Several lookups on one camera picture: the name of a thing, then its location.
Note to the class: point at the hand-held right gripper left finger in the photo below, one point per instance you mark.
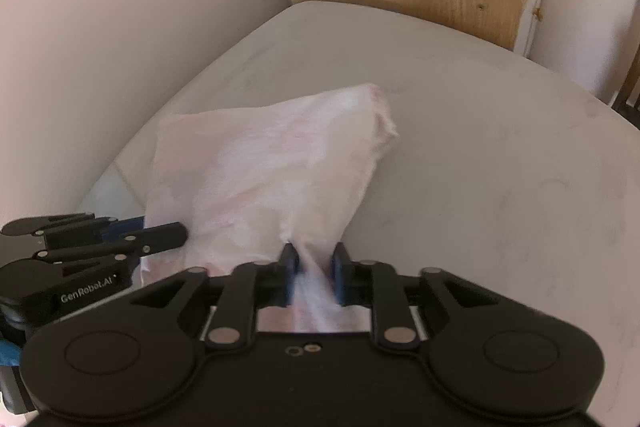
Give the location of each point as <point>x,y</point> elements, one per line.
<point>290,269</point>

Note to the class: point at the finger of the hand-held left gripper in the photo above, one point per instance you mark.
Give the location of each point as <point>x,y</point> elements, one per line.
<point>150,239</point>
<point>60,224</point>

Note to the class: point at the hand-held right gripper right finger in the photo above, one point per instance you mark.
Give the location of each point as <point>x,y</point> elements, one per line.
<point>340,272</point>

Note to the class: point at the white pink-print garment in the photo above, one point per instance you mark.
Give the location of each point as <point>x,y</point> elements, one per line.
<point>250,167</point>

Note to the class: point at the white table cover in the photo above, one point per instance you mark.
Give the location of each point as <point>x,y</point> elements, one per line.
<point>475,167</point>

